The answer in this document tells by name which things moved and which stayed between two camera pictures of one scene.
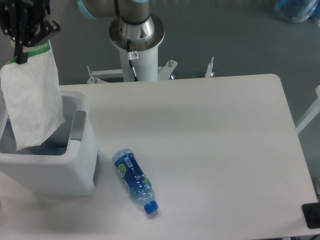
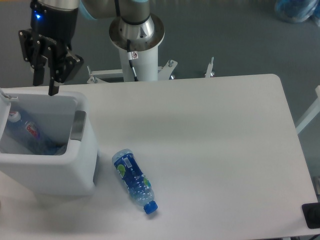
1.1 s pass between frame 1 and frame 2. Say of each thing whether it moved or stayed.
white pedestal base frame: stayed
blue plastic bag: stayed
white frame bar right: stayed
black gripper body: moved
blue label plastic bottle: stayed
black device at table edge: stayed
